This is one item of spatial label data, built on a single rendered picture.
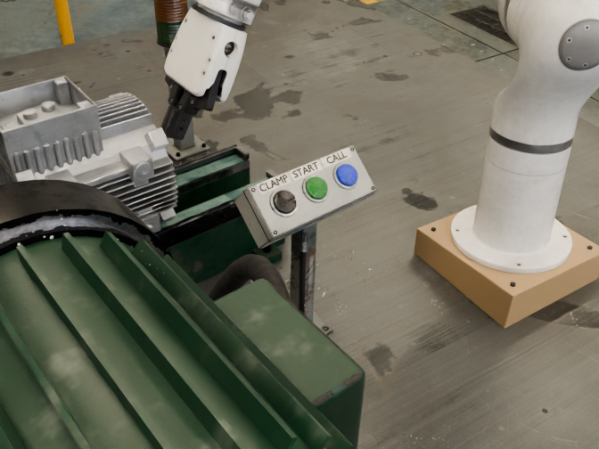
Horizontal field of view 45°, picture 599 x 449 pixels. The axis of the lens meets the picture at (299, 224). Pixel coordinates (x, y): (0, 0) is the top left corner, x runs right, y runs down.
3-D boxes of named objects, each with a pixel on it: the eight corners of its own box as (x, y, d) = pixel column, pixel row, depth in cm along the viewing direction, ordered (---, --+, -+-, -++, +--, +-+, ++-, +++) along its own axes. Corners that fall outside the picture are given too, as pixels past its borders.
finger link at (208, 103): (226, 103, 93) (199, 117, 97) (222, 47, 95) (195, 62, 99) (220, 102, 92) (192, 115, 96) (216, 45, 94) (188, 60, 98)
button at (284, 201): (275, 220, 89) (282, 216, 88) (265, 199, 89) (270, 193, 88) (295, 211, 91) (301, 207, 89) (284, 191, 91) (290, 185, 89)
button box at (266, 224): (258, 250, 91) (274, 238, 87) (233, 200, 92) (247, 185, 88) (360, 203, 100) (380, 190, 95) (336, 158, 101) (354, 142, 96)
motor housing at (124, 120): (51, 294, 96) (20, 175, 85) (3, 223, 108) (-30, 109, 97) (184, 240, 106) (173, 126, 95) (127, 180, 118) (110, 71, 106)
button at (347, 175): (339, 192, 94) (345, 188, 93) (327, 172, 94) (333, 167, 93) (356, 184, 96) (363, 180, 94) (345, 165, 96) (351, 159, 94)
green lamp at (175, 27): (168, 50, 132) (165, 26, 129) (151, 38, 135) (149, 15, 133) (196, 42, 135) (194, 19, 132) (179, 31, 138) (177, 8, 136)
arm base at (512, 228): (499, 195, 129) (516, 98, 119) (594, 243, 117) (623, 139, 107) (426, 232, 119) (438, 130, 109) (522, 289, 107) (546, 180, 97)
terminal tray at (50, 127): (15, 184, 90) (2, 134, 85) (-13, 146, 97) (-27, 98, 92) (106, 154, 96) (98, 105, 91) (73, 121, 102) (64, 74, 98)
